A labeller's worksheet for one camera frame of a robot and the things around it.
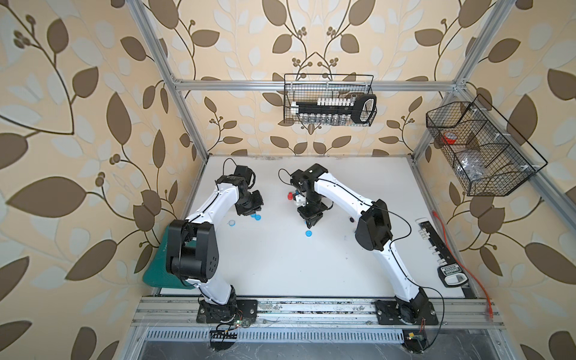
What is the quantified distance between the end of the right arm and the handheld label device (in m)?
0.49

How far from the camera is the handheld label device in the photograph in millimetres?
819

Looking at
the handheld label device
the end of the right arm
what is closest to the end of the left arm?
the end of the right arm

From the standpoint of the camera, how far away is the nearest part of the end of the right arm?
782 mm

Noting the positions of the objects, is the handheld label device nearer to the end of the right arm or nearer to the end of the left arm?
the end of the right arm
